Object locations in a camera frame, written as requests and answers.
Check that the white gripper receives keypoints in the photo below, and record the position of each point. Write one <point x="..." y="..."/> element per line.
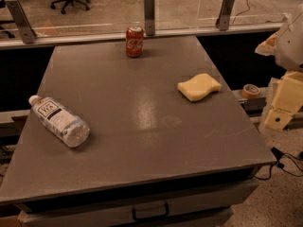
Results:
<point x="291" y="44"/>

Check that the red coke can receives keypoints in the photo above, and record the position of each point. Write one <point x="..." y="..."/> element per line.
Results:
<point x="134" y="41"/>

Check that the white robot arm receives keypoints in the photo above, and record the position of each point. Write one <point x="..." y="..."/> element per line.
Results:
<point x="286" y="46"/>

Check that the yellow sponge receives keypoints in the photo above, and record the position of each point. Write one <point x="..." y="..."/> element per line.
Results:
<point x="199" y="87"/>

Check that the roll of brown tape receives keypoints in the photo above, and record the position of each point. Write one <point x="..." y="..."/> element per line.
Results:
<point x="250" y="91"/>

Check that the clear plastic water bottle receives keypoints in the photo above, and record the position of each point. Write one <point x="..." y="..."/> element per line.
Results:
<point x="67" y="126"/>

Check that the right metal bracket post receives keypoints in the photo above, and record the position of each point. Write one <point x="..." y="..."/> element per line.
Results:
<point x="223" y="20"/>

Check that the metal bracket post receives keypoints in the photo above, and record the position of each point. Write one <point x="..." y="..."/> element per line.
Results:
<point x="223" y="20"/>
<point x="149" y="14"/>
<point x="26" y="32"/>

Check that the grey drawer with black handle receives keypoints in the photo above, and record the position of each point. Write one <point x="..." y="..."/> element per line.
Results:
<point x="209" y="206"/>

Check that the middle metal bracket post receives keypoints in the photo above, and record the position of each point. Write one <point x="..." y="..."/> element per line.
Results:
<point x="149" y="14"/>

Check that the left metal bracket post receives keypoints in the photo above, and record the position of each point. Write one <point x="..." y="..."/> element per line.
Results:
<point x="26" y="32"/>

